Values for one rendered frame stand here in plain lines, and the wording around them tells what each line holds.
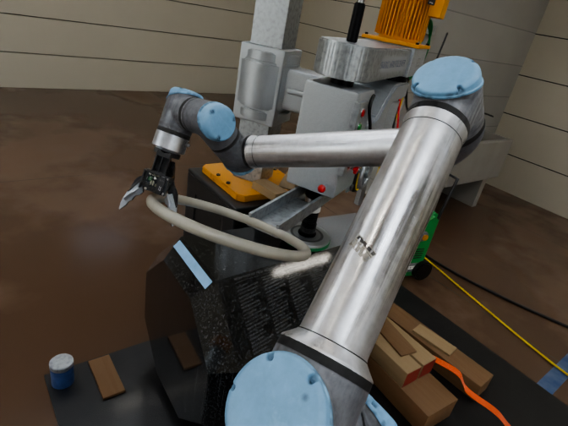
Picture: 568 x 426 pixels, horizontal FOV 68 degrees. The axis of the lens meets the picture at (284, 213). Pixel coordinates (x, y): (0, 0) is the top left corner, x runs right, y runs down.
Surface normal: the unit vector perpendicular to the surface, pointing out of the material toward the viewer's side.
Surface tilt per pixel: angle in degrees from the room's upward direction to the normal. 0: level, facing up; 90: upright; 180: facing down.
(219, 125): 80
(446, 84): 36
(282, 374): 49
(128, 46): 90
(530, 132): 90
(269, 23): 90
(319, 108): 90
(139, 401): 0
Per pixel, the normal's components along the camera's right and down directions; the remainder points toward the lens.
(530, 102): -0.78, 0.15
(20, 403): 0.18, -0.88
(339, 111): -0.47, 0.32
